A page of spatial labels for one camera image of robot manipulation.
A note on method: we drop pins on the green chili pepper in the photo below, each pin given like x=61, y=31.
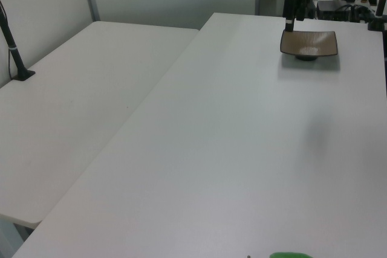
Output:
x=290, y=255

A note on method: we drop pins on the black camera stand pole white band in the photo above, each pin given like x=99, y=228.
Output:
x=13, y=49

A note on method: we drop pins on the black camera stand pole clamp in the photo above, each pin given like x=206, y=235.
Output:
x=379, y=7

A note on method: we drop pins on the black electronics box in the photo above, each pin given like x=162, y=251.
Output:
x=332, y=8

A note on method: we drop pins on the brown square ceramic plate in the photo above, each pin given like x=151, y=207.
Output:
x=311, y=43

